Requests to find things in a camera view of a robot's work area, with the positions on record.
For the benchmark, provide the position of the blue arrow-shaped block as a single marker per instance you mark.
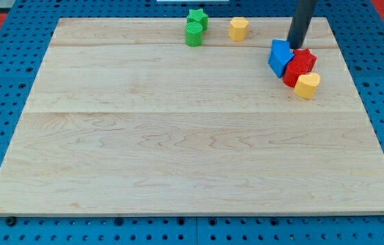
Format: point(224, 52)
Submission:
point(280, 55)

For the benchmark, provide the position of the green star block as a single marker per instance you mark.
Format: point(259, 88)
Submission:
point(199, 16)

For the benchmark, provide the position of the red star block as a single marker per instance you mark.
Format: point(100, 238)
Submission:
point(305, 57)

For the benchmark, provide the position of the light wooden board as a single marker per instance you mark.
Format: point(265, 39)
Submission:
point(125, 119)

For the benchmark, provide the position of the green cylinder block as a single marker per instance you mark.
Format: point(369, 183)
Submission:
point(193, 34)

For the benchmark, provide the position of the yellow hexagon block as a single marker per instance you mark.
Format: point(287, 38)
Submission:
point(238, 29)

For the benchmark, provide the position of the red cylinder block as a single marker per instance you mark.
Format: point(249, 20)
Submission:
point(293, 70)

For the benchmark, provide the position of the yellow heart block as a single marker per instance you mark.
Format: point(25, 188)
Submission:
point(306, 85)

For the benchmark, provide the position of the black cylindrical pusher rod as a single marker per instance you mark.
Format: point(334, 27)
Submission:
point(300, 22)

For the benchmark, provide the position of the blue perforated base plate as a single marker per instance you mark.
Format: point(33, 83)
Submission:
point(358, 27)

